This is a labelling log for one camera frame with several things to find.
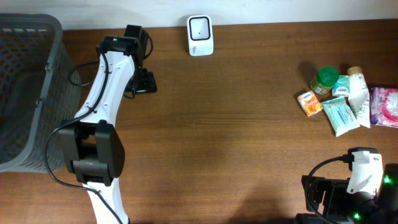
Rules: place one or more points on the red purple tissue pack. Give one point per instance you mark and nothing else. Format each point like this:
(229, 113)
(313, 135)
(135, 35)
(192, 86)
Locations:
(383, 106)

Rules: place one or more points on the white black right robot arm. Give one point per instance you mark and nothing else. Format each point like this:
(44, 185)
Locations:
(387, 197)

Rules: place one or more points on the small teal white packet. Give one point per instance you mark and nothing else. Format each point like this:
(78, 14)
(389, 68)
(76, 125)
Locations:
(341, 87)

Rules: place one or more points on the large teal snack packet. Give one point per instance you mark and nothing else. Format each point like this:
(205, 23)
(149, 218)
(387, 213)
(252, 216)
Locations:
(340, 115)

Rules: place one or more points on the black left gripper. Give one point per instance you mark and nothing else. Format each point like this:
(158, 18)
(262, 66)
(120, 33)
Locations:
(147, 82)

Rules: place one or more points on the white barcode scanner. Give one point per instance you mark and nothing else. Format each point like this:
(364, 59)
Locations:
(200, 35)

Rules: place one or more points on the green lid jar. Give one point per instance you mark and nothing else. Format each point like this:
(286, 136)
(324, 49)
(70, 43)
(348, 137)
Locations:
(324, 80)

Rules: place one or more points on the grey plastic mesh basket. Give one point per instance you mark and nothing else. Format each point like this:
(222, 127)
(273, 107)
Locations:
(36, 91)

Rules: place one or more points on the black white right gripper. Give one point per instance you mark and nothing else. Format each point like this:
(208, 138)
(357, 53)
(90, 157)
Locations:
(339, 188)

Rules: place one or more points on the orange Kleenex tissue pack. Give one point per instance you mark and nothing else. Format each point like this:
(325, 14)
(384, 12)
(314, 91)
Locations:
(309, 103)

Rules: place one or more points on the white tube with tan cap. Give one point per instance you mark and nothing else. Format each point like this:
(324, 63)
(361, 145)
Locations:
(359, 97)

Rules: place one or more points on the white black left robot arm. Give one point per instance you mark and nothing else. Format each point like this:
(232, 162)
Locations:
(91, 147)

